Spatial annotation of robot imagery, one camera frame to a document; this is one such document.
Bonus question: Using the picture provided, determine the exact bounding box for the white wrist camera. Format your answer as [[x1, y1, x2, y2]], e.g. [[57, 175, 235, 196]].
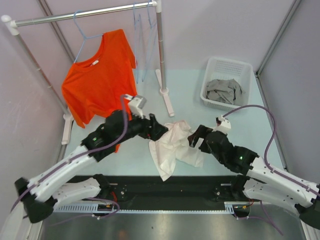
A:
[[214, 115, 231, 135], [124, 94, 147, 119]]

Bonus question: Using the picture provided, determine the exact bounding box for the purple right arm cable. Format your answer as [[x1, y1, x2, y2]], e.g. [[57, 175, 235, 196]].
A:
[[222, 104, 320, 196]]

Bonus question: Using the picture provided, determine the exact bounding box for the white metal clothes rack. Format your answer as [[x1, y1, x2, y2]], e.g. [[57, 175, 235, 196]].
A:
[[0, 0, 176, 146]]

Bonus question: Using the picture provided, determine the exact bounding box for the orange t shirt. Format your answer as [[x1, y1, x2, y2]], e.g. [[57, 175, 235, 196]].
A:
[[61, 28, 138, 154]]

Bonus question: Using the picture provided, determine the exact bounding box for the white t shirt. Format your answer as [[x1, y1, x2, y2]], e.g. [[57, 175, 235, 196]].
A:
[[148, 120, 204, 182]]

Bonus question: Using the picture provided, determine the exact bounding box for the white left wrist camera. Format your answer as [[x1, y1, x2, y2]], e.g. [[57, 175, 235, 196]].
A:
[[124, 94, 147, 119]]

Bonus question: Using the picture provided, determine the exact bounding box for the grey t shirt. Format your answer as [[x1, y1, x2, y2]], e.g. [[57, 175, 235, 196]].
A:
[[204, 79, 246, 106]]

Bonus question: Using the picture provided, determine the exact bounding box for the grey slotted cable duct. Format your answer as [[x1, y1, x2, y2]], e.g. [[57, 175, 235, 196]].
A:
[[53, 202, 249, 215]]

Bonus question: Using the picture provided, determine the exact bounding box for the blue hanger under orange shirt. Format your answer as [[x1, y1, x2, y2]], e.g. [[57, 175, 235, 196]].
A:
[[72, 10, 105, 65]]

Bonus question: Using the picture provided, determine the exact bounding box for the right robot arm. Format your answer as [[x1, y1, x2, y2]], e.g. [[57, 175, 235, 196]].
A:
[[187, 121, 320, 229]]

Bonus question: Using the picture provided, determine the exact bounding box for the white plastic basket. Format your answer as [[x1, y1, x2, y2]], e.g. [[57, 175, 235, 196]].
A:
[[200, 56, 253, 112]]

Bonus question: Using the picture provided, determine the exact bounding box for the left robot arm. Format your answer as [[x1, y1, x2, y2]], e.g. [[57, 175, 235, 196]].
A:
[[14, 110, 169, 224]]

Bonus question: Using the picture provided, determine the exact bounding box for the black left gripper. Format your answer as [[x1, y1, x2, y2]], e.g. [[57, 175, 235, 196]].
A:
[[114, 109, 168, 145]]

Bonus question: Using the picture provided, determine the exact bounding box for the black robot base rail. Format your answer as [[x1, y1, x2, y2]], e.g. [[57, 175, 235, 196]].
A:
[[81, 174, 253, 218]]

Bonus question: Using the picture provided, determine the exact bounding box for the blue wire hanger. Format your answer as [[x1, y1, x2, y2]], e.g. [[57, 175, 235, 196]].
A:
[[141, 0, 157, 82]]

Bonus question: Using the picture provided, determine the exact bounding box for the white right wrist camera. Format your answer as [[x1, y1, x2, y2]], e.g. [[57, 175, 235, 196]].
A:
[[214, 115, 231, 135]]

